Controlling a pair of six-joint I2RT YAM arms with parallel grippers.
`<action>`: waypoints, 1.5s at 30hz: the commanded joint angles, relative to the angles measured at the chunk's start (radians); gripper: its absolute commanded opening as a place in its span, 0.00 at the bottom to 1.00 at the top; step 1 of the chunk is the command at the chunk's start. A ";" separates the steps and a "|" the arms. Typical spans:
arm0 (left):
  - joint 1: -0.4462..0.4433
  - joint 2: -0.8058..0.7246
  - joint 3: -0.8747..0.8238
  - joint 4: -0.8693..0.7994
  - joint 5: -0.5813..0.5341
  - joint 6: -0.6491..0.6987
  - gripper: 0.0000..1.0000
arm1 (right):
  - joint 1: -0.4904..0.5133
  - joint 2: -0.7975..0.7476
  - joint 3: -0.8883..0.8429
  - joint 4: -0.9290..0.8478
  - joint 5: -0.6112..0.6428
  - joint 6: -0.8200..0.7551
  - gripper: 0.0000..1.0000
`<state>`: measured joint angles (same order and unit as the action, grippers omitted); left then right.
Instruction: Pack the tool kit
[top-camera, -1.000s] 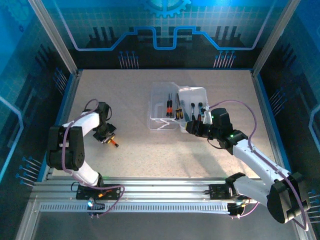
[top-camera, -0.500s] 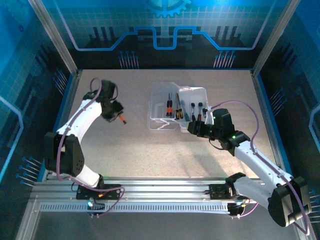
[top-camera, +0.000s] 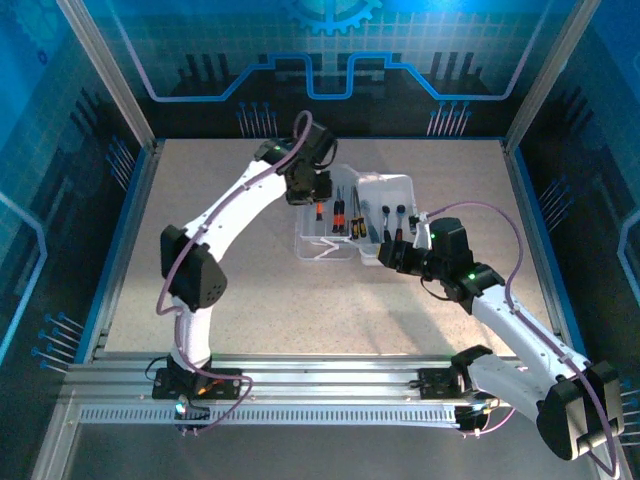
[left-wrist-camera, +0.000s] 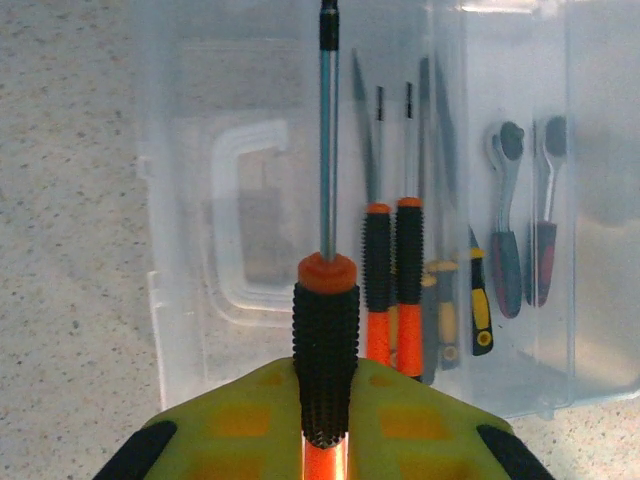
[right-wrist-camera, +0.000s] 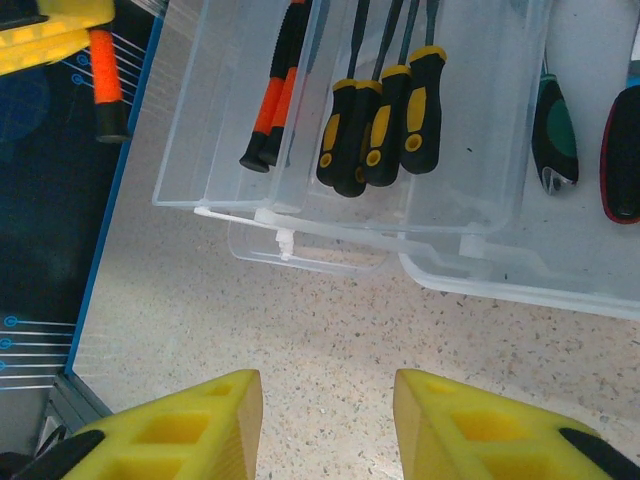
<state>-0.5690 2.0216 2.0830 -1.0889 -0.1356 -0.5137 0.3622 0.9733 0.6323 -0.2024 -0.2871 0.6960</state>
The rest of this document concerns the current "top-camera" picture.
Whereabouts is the small black electronics box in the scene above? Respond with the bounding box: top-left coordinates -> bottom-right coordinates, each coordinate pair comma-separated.
453,403 -> 490,440
172,393 -> 212,437

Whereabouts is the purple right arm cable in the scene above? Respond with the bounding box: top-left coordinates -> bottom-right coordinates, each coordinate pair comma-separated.
429,200 -> 624,479

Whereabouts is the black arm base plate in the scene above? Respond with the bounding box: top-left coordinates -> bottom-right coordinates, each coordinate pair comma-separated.
417,366 -> 510,401
151,367 -> 245,401

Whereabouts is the slotted grey cable duct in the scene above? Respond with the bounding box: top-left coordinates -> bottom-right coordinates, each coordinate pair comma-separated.
77,403 -> 464,427

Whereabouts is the clear plastic tool box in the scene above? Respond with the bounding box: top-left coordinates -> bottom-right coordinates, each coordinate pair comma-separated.
294,163 -> 420,269

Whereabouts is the aluminium mounting rail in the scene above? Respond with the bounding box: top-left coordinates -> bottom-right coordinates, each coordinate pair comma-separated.
62,352 -> 604,406

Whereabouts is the blue table side strip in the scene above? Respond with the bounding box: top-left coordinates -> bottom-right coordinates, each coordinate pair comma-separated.
499,139 -> 591,364
74,139 -> 166,364

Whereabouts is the aluminium frame post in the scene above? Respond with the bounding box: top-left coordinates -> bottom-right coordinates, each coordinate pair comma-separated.
55,0 -> 157,151
503,0 -> 604,151

